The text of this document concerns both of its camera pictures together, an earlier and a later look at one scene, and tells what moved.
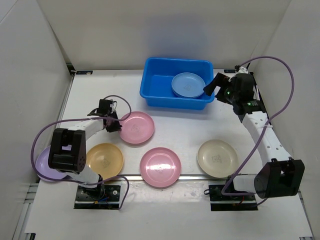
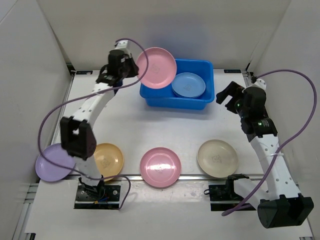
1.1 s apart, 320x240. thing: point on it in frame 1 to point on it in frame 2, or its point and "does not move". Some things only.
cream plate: x=217 y=158 does not move
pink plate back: x=138 y=128 to x=161 y=69
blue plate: x=188 y=85 does not move
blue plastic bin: x=156 y=85 does not move
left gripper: x=117 y=127 to x=135 y=69
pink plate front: x=160 y=167 does not move
